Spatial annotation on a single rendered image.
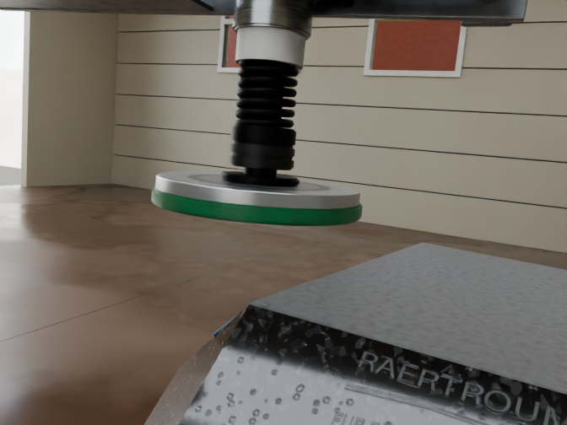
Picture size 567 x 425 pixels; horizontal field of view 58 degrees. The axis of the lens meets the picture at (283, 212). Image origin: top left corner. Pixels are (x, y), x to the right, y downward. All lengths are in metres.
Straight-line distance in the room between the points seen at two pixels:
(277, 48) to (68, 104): 8.00
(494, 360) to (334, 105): 6.66
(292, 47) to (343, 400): 0.35
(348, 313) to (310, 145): 6.69
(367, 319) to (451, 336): 0.05
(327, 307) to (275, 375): 0.06
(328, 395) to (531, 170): 6.16
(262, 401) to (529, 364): 0.14
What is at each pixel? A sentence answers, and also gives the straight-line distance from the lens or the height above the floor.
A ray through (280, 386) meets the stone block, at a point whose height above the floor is 0.79.
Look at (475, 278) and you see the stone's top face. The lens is 0.47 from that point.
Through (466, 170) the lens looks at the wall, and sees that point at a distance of 6.45.
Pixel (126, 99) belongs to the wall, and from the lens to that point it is 8.91.
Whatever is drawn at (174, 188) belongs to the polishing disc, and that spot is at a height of 0.87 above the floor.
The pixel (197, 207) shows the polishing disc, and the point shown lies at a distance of 0.45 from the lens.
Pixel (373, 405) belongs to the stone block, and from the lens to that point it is 0.27.
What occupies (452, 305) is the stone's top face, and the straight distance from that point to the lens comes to 0.37.
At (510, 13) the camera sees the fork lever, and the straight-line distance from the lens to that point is 0.56.
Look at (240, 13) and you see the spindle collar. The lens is 0.53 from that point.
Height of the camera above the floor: 0.92
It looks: 8 degrees down
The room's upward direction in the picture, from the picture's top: 5 degrees clockwise
